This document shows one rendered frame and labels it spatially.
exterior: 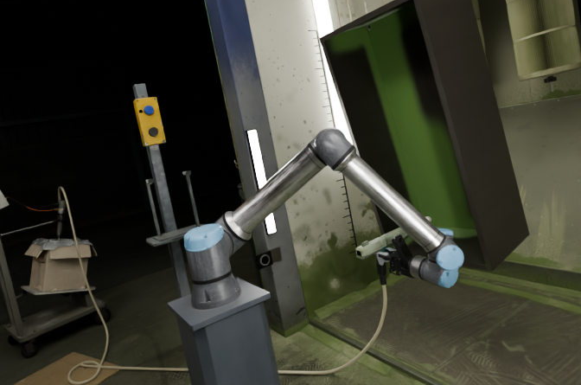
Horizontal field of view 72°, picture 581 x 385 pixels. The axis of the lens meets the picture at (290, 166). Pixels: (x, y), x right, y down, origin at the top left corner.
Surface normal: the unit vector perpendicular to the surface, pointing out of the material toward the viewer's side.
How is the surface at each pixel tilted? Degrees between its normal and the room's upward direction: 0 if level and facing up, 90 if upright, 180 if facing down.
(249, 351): 90
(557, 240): 57
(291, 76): 90
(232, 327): 90
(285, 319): 90
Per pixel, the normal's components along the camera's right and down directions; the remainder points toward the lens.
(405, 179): 0.55, -0.04
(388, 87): -0.77, 0.37
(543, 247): -0.80, -0.36
